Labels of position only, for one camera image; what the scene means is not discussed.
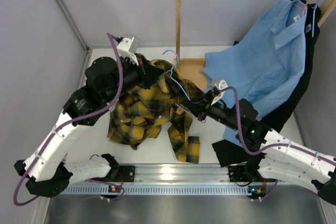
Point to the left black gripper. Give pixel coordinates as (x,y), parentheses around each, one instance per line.
(147,72)

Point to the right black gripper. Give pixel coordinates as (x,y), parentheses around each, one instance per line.
(199,104)

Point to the light blue wire hanger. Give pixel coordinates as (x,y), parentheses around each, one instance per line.
(171,71)

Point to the yellow black plaid shirt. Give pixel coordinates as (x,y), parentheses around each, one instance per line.
(140,113)

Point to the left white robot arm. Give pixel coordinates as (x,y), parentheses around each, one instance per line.
(106,80)

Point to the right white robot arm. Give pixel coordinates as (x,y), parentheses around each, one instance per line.
(273,156)

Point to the light blue shirt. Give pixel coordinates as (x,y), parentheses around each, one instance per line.
(267,64)

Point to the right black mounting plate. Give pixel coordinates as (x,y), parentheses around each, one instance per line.
(243,174)

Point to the black mounting plate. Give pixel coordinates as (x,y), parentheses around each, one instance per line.
(243,174)
(123,173)

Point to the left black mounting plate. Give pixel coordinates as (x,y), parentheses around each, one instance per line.
(123,173)

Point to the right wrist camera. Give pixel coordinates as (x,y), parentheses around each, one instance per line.
(217,89)

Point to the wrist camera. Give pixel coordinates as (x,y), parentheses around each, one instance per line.
(217,89)
(127,47)

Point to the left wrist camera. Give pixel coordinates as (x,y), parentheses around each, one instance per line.
(127,47)

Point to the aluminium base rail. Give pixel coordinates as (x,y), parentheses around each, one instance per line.
(178,175)

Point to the slotted cable duct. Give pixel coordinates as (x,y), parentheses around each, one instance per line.
(171,190)

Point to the blue wire hanger right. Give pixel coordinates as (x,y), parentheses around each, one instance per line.
(314,16)

